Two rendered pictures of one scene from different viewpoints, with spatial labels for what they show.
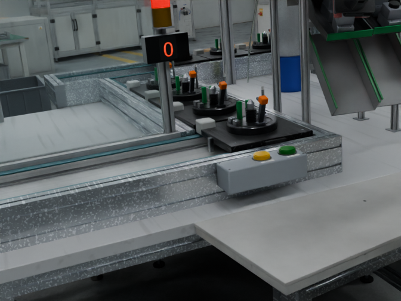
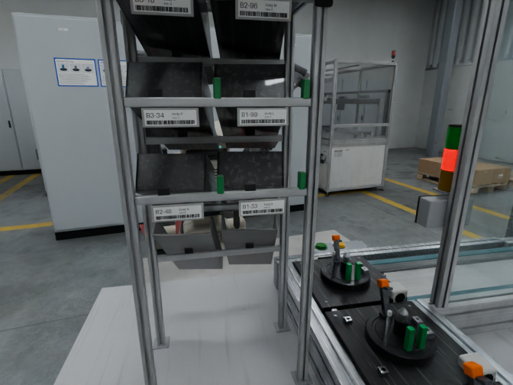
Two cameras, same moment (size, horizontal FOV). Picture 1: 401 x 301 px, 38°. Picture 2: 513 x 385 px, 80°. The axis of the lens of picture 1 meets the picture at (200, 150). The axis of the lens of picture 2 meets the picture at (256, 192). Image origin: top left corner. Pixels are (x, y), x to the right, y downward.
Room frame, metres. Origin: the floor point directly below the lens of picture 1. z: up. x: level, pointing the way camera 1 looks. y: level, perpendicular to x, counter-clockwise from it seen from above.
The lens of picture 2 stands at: (2.37, -0.26, 1.46)
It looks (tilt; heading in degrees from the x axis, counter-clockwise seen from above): 16 degrees down; 190
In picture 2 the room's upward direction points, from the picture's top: straight up
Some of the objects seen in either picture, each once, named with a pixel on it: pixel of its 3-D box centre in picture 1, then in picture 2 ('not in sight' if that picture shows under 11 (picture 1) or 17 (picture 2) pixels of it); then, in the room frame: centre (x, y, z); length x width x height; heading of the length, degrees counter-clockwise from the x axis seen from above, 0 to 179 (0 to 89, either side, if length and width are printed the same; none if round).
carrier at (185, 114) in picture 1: (213, 97); (401, 324); (1.77, -0.05, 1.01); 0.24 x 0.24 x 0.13; 21
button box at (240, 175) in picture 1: (262, 169); (338, 253); (1.30, -0.14, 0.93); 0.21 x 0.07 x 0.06; 111
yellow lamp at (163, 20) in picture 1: (162, 17); (450, 179); (1.57, 0.07, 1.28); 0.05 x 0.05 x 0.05
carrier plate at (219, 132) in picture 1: (252, 131); (344, 279); (1.53, -0.15, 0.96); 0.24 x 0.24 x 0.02; 21
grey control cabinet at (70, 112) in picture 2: not in sight; (84, 134); (-0.71, -2.75, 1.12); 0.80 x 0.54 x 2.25; 119
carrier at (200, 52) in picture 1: (222, 45); not in sight; (2.97, -0.16, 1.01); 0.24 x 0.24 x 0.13; 21
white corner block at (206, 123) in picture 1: (205, 126); (395, 292); (1.59, -0.02, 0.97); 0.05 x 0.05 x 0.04; 21
